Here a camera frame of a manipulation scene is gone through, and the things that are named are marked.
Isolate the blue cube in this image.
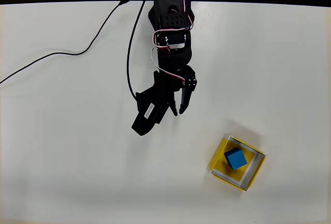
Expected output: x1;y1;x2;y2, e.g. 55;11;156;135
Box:
223;147;248;171

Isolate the yellow square tray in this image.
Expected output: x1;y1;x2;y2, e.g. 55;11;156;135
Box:
206;132;267;193

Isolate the black webcam with white label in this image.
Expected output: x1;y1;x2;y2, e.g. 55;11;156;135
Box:
131;86;173;137

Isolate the black webcam cable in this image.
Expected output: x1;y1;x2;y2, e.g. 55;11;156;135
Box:
126;0;147;100

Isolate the red white servo wire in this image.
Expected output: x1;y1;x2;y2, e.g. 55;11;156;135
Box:
151;0;195;86

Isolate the long black cable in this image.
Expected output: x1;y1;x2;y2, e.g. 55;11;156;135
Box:
0;0;135;85

